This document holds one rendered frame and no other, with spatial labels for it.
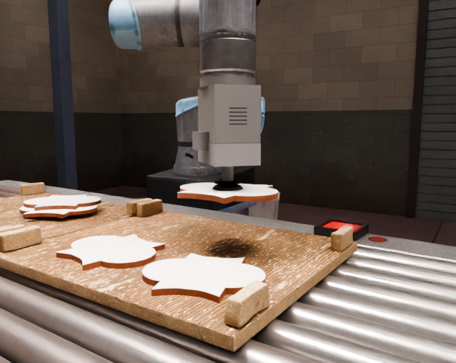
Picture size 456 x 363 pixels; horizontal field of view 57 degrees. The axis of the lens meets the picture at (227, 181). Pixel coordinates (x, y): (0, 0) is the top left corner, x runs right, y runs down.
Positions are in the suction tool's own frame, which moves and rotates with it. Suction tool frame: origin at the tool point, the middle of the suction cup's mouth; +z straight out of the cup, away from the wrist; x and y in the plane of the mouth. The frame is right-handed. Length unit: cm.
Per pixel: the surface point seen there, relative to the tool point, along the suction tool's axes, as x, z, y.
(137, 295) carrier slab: -13.9, 7.9, 11.5
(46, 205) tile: -26.1, 5.3, -30.3
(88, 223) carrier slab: -18.6, 7.8, -23.5
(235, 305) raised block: -6.4, 5.7, 21.5
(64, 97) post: -41, -39, -472
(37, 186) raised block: -31, 6, -61
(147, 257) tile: -11.5, 7.0, 1.6
